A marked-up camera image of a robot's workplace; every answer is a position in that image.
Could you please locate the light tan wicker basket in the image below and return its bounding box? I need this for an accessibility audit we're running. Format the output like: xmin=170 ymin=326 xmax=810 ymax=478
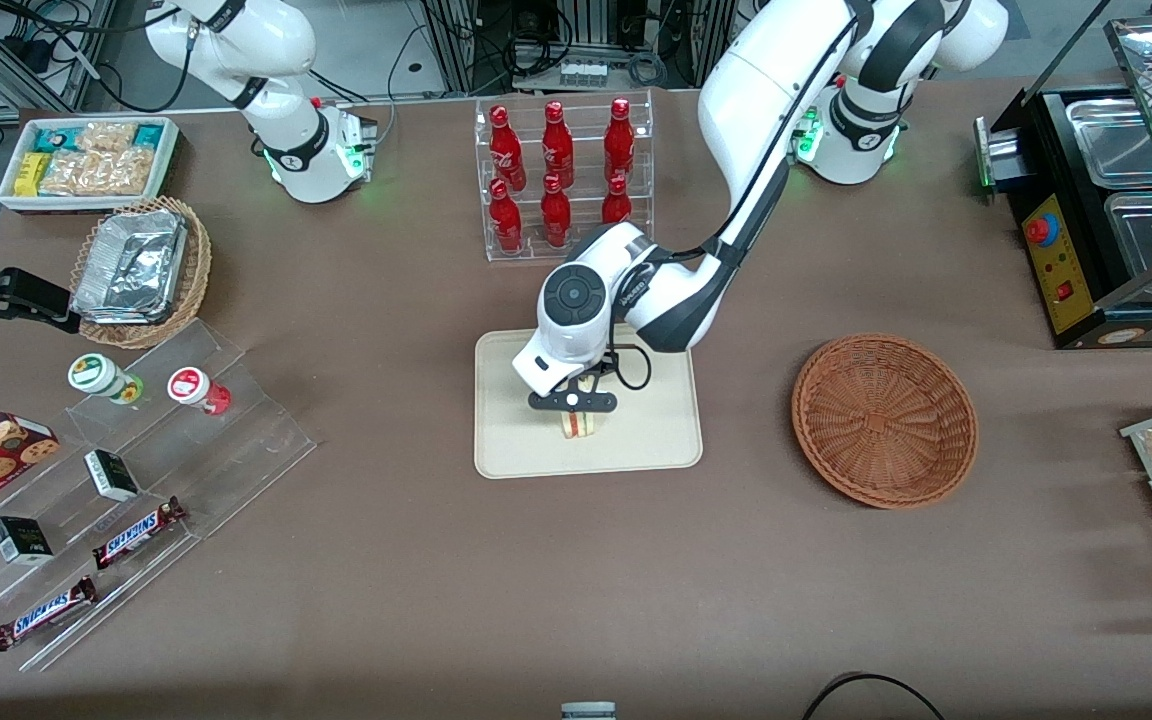
xmin=69 ymin=196 xmax=213 ymax=350

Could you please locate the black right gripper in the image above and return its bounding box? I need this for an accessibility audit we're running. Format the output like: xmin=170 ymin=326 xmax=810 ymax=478
xmin=0 ymin=265 xmax=83 ymax=341

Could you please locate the clear bag of crackers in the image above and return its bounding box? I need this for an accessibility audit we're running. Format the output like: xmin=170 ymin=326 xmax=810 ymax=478
xmin=76 ymin=122 xmax=139 ymax=154
xmin=39 ymin=148 xmax=155 ymax=197

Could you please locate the red cola bottle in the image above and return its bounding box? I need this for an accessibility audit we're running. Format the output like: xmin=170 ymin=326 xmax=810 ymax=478
xmin=601 ymin=175 xmax=633 ymax=227
xmin=541 ymin=100 xmax=575 ymax=189
xmin=540 ymin=174 xmax=573 ymax=249
xmin=604 ymin=97 xmax=636 ymax=183
xmin=489 ymin=104 xmax=527 ymax=191
xmin=488 ymin=178 xmax=524 ymax=254

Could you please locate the black food warmer machine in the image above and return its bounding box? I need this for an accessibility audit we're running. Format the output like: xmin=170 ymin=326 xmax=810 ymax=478
xmin=974 ymin=15 xmax=1152 ymax=350

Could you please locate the beige plastic serving tray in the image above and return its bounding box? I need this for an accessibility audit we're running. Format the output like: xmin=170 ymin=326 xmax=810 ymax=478
xmin=474 ymin=320 xmax=704 ymax=480

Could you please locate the yellow snack packet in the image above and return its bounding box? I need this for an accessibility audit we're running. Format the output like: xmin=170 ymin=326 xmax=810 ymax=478
xmin=14 ymin=152 xmax=52 ymax=197

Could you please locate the dark brown round wicker basket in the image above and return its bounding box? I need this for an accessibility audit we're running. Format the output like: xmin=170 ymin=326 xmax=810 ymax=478
xmin=791 ymin=333 xmax=979 ymax=510

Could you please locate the small black carton box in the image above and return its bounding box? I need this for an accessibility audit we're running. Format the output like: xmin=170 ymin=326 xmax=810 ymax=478
xmin=84 ymin=449 xmax=141 ymax=503
xmin=0 ymin=515 xmax=55 ymax=567

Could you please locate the red lidded white jar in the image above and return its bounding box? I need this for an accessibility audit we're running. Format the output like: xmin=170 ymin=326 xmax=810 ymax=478
xmin=167 ymin=366 xmax=233 ymax=417

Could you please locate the Snickers chocolate bar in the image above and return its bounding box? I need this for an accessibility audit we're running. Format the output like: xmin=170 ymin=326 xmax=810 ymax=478
xmin=91 ymin=496 xmax=187 ymax=571
xmin=0 ymin=575 xmax=98 ymax=653

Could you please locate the white rectangular snack bin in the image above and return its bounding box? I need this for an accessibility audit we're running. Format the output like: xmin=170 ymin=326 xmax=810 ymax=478
xmin=0 ymin=116 xmax=182 ymax=214

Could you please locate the black looped table cable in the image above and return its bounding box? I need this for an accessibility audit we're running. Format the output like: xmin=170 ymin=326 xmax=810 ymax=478
xmin=801 ymin=672 xmax=947 ymax=720

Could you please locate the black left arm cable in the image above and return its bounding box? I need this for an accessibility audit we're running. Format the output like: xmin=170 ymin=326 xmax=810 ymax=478
xmin=591 ymin=15 xmax=862 ymax=393

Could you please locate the green lidded white jar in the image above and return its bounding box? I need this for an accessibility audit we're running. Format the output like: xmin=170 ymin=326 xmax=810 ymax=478
xmin=67 ymin=352 xmax=145 ymax=405

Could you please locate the clear acrylic tiered display stand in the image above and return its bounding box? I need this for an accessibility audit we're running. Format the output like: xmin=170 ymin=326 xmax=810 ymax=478
xmin=0 ymin=318 xmax=319 ymax=673

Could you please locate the stack of foil containers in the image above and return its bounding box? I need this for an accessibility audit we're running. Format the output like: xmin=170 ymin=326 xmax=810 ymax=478
xmin=72 ymin=209 xmax=189 ymax=325

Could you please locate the clear acrylic bottle rack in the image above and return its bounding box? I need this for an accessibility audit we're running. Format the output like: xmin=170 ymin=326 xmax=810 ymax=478
xmin=474 ymin=89 xmax=655 ymax=263

